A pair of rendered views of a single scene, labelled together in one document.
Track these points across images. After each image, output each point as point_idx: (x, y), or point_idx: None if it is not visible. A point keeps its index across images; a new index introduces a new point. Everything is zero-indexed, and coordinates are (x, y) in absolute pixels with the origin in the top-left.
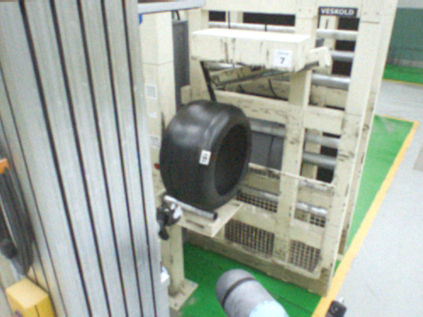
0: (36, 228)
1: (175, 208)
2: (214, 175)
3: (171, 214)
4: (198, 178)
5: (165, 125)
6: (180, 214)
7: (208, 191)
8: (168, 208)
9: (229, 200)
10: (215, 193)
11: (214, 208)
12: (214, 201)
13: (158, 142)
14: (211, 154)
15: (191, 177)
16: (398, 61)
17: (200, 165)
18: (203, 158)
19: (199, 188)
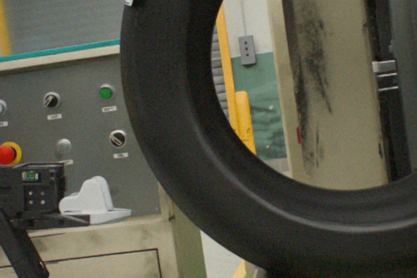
0: None
1: (46, 170)
2: (180, 66)
3: (37, 190)
4: (124, 69)
5: None
6: (97, 214)
7: (163, 138)
8: (50, 170)
9: (364, 259)
10: (212, 164)
11: (272, 265)
12: (219, 204)
13: (287, 40)
14: None
15: (120, 69)
16: None
17: (128, 16)
18: None
19: (133, 116)
